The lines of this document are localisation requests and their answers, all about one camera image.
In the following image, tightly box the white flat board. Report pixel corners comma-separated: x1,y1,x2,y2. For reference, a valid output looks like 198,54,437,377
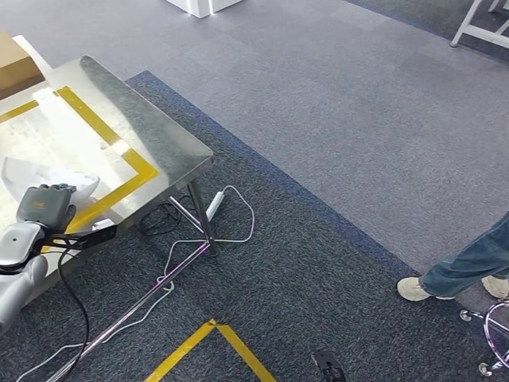
11,33,54,75

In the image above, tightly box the black floor cable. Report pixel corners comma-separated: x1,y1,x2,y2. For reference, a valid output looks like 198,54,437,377
138,196,201,237

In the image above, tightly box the black camera bracket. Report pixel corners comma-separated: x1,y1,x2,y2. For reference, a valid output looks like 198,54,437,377
40,224,118,253

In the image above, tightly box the white display plinth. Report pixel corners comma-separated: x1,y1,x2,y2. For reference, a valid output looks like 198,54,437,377
164,0,243,19

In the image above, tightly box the white floor cable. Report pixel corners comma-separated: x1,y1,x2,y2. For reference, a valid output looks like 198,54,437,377
16,184,256,382

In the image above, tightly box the white power strip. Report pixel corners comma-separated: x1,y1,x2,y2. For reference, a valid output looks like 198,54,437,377
204,190,225,223

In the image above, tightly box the yellow floor tape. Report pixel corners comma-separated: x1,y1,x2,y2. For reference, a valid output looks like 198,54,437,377
143,318,278,382

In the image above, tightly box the brown cardboard box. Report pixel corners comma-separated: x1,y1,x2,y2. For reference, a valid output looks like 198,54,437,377
0,32,45,101

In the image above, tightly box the person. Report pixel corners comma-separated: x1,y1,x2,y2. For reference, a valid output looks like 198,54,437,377
397,210,509,302

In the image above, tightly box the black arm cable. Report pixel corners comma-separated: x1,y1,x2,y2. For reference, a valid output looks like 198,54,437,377
57,246,91,382

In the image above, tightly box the steel workbench table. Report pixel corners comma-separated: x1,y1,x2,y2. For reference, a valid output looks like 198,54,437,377
0,55,219,382

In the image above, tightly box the black right robot foot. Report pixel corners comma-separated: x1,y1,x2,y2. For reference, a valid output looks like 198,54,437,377
311,349,347,382

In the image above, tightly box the yellow table tape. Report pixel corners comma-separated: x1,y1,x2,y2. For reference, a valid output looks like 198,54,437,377
0,85,160,251

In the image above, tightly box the black round stool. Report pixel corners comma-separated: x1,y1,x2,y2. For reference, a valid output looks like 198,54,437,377
459,298,509,378

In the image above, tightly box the white metal frame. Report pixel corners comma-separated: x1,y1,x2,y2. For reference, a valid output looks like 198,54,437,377
449,0,509,51

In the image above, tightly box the white plastic shell part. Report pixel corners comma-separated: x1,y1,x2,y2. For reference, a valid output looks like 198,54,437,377
0,156,100,205

